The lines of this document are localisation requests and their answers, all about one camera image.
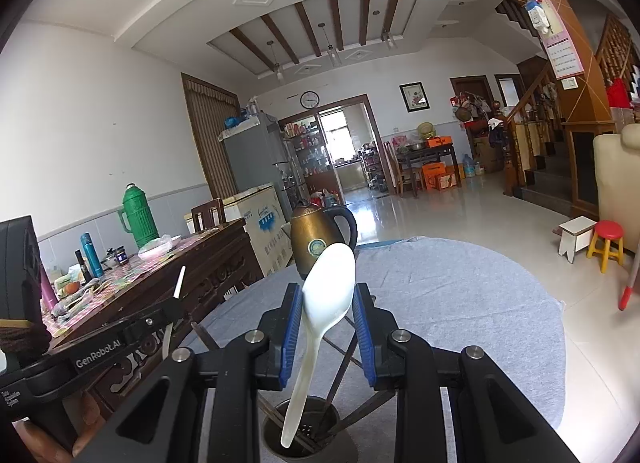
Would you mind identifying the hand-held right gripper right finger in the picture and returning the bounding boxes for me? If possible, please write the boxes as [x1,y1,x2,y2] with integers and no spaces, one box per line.
[352,284,581,463]

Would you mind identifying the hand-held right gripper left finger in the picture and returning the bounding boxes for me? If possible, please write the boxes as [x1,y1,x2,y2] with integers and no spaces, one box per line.
[72,283,304,463]

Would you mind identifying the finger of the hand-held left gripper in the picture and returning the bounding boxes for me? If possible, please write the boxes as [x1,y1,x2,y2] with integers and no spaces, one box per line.
[125,298,189,342]

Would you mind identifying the white plastic spoon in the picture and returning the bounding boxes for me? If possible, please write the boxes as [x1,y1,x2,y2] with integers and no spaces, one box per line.
[280,242,357,449]

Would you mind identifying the dark metal utensil holder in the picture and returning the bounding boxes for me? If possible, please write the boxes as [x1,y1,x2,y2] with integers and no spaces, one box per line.
[260,394,362,463]

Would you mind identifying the person's left hand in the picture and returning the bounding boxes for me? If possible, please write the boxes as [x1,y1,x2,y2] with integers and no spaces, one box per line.
[12,392,109,463]

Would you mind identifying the pink checkered cloth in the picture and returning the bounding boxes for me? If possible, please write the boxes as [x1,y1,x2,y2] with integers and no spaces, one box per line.
[42,233,222,340]

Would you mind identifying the white plastic bag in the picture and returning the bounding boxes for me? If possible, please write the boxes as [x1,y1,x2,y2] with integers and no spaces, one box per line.
[138,235,182,260]

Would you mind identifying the pink bottle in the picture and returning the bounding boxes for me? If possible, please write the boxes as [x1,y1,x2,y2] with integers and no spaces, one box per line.
[39,270,60,309]

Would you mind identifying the carved wooden sideboard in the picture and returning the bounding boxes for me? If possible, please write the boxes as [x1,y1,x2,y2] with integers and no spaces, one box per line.
[40,218,266,425]

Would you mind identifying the black bottle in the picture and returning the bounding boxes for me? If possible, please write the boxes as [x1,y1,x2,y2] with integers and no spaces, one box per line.
[75,249,93,284]

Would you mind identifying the grey table cloth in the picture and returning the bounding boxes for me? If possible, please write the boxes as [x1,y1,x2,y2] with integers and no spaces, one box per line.
[177,237,568,436]

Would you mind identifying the teal bottle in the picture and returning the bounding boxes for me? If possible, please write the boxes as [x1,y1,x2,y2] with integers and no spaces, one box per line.
[80,233,105,279]

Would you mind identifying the green thermos jug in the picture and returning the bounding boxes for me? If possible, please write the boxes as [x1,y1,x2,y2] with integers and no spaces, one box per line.
[118,184,160,250]

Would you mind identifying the bronze electric kettle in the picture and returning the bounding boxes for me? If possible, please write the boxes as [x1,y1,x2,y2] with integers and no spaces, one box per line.
[281,200,359,280]

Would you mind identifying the wooden chair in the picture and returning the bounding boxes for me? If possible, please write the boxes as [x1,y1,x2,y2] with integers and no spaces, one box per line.
[191,198,226,234]

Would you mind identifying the white chest freezer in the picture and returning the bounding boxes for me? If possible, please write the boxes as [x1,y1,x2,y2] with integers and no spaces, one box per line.
[184,183,295,277]

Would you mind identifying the brown wooden door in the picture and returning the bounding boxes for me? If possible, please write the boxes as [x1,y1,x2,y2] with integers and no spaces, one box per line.
[181,73,241,202]

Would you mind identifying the grey refrigerator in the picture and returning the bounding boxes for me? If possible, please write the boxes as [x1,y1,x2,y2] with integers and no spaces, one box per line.
[220,112,297,210]

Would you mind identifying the glass shelf with bottles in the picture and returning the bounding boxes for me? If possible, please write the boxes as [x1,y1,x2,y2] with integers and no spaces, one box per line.
[281,118,332,195]

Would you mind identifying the dark wooden dining table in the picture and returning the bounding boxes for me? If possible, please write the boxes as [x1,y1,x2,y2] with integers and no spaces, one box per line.
[394,142,459,195]

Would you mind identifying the small white stool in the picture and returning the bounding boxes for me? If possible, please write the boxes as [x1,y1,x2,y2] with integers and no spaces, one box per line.
[557,216,599,264]

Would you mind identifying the framed picture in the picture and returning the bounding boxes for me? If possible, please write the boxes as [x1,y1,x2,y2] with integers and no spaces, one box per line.
[399,82,431,114]

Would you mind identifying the wooden staircase railing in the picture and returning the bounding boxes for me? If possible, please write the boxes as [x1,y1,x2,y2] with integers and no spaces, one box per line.
[500,13,640,210]

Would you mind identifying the red and yellow stool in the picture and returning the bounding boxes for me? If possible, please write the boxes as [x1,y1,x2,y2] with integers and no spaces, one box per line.
[586,220,626,274]

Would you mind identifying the pendant lamp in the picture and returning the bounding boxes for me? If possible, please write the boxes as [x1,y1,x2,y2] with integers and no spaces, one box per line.
[372,8,398,50]
[266,40,284,83]
[318,23,342,67]

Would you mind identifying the beige sofa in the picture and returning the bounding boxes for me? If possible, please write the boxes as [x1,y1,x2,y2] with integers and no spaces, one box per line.
[592,124,640,255]

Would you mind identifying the red bag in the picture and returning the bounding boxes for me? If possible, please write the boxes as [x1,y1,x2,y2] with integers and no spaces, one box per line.
[607,77,632,107]

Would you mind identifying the wall calendar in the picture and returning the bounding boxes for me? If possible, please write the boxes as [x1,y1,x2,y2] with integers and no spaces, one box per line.
[525,0,586,80]

